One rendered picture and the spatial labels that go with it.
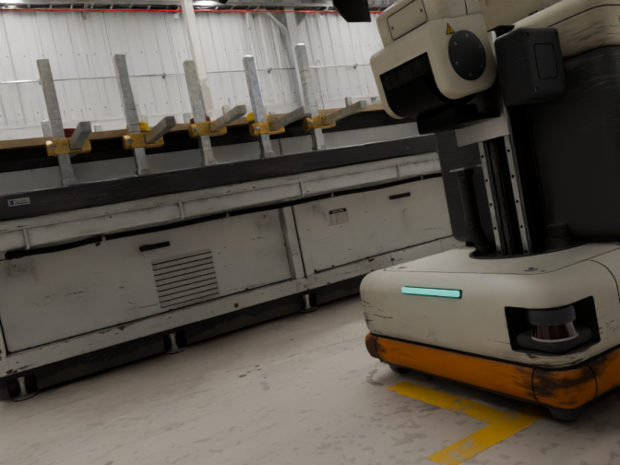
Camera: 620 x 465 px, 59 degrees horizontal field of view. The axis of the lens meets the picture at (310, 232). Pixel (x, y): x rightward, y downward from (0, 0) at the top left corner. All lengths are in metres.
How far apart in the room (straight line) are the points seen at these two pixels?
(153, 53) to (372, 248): 7.76
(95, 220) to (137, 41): 8.13
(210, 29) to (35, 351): 8.79
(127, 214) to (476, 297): 1.32
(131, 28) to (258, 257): 7.94
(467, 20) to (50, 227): 1.43
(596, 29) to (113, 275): 1.78
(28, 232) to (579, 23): 1.67
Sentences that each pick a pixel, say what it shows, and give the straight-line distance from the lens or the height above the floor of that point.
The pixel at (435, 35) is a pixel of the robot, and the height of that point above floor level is 0.77.
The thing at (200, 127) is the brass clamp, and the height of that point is 0.84.
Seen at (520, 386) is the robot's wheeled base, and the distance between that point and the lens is 1.12.
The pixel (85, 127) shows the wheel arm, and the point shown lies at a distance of 1.74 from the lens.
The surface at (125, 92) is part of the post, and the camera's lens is 2.10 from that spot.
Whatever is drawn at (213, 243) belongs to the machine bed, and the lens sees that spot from 2.36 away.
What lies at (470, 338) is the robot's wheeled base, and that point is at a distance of 1.17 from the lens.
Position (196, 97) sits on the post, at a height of 0.96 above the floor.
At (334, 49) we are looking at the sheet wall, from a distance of 11.57.
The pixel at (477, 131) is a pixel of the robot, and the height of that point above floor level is 0.58.
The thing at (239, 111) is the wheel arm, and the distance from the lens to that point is 1.88.
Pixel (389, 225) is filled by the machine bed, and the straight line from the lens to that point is 2.82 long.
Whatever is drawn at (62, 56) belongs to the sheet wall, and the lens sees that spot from 9.73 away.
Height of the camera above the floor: 0.49
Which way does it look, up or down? 3 degrees down
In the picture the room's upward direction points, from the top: 11 degrees counter-clockwise
